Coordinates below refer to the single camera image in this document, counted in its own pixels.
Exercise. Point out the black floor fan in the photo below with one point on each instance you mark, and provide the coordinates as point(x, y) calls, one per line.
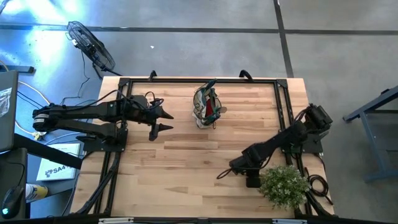
point(93, 49)

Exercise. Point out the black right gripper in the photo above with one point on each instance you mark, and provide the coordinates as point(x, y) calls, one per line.
point(248, 172)

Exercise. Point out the beige green-trimmed gardening bag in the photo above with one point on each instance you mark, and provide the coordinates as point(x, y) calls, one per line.
point(202, 107)

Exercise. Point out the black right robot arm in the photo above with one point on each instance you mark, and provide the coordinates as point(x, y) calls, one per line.
point(289, 137)

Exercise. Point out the yellow white spray can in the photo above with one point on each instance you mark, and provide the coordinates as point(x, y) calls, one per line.
point(37, 192)

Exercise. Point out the clear plastic bag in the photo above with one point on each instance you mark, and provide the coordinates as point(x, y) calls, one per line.
point(4, 102)

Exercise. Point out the black aluminium table frame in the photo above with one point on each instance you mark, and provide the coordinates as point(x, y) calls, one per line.
point(242, 81)

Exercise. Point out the black computer mouse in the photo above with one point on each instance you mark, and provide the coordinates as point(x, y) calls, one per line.
point(12, 202)

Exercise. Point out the blue-grey metal stand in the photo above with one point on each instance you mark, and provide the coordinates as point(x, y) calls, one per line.
point(384, 97)

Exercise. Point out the black operator desk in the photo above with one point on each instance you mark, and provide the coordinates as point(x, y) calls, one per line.
point(12, 168)

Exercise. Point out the dark grey computer case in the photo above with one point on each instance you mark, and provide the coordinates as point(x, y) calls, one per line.
point(9, 124)

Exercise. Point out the artificial green plant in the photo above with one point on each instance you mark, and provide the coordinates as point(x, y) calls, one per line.
point(284, 186)

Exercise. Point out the black metal beam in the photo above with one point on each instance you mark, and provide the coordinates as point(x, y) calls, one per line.
point(46, 151)

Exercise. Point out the white printed box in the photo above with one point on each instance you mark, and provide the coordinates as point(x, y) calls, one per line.
point(59, 168)

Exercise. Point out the silver aluminium bracket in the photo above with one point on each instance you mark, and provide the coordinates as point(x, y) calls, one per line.
point(289, 221)
point(115, 221)

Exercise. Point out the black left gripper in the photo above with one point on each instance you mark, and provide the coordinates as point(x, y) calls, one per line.
point(152, 119)

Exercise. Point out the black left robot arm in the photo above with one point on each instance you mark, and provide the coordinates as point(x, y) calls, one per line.
point(77, 116)

